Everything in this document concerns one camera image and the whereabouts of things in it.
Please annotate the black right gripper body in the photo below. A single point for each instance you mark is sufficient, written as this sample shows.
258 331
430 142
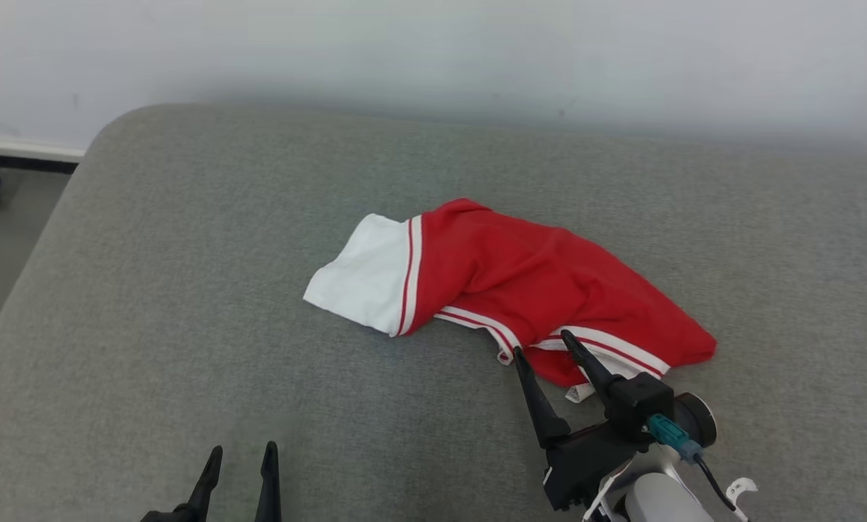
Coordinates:
578 464

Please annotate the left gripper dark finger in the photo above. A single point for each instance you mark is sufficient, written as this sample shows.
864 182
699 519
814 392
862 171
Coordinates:
207 486
270 486

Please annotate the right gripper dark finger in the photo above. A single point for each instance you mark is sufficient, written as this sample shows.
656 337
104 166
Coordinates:
542 413
593 370

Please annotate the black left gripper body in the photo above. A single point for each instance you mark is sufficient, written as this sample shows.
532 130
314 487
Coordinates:
169 517

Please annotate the red white-trimmed garment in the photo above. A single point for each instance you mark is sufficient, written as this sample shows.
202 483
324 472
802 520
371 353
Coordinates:
520 275

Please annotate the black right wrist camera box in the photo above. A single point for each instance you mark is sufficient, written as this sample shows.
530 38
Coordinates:
640 402

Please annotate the black white wall baseboard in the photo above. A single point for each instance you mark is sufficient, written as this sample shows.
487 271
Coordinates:
13 161

